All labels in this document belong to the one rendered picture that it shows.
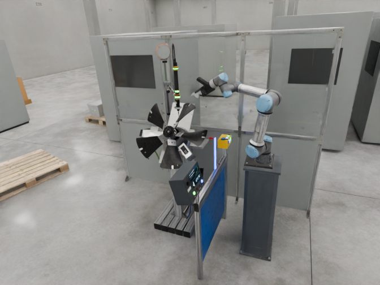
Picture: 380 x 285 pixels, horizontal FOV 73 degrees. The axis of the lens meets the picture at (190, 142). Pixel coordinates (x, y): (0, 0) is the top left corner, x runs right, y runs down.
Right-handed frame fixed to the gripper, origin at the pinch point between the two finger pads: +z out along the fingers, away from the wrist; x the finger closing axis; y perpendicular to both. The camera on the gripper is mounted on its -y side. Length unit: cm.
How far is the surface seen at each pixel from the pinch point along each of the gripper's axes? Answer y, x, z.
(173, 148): 34, -22, 38
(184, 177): 41, -85, -19
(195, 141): 37.2, -17.0, 14.3
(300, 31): 4, 78, -83
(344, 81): 108, 263, -72
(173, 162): 44, -31, 38
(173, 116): 9, 18, 51
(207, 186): 73, -39, 11
